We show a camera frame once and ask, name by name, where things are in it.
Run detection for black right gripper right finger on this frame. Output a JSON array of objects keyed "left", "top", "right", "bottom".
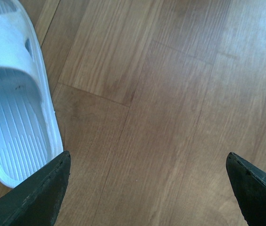
[{"left": 226, "top": 152, "right": 266, "bottom": 226}]

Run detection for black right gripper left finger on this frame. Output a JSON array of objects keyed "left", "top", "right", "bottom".
[{"left": 0, "top": 151, "right": 71, "bottom": 226}]

